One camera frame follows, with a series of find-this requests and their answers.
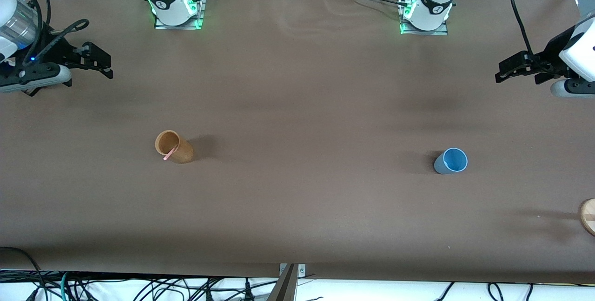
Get blue cup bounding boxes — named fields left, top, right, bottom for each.
left=433, top=147, right=469, bottom=175

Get green floor cable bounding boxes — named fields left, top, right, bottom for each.
left=59, top=271, right=71, bottom=301

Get black looped floor cable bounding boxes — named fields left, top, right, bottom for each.
left=0, top=246, right=49, bottom=301

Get brown wooden cup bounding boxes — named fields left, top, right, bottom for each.
left=155, top=130, right=194, bottom=164

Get dark metal beam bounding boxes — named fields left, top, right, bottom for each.
left=267, top=264, right=298, bottom=301

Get round wooden disc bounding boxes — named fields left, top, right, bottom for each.
left=579, top=198, right=595, bottom=237

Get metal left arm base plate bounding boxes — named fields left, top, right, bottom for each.
left=399, top=0, right=450, bottom=36

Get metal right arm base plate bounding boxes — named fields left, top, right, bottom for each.
left=154, top=0, right=206, bottom=30

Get metal table edge bracket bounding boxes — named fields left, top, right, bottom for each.
left=279, top=263, right=307, bottom=277

